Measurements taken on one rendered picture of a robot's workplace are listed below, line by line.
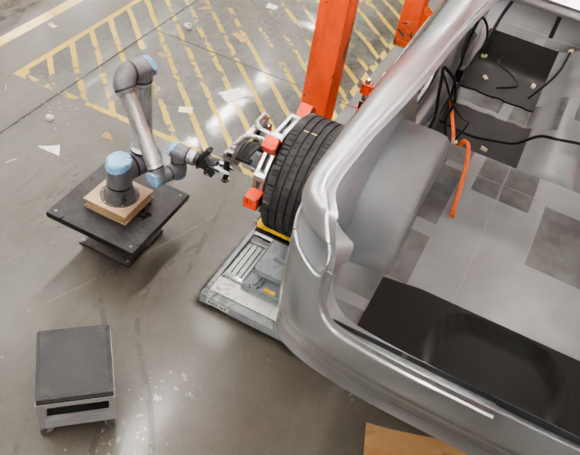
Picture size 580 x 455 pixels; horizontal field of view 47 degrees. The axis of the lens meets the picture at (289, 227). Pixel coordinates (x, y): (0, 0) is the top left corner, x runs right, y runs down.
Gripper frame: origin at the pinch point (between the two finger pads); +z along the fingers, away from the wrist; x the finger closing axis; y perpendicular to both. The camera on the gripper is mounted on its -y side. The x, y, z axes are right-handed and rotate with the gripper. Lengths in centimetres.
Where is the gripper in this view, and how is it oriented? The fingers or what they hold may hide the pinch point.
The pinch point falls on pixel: (229, 170)
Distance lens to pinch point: 355.9
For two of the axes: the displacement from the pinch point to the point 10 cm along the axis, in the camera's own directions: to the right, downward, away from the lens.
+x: -4.4, 5.8, -6.8
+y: -1.4, 7.0, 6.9
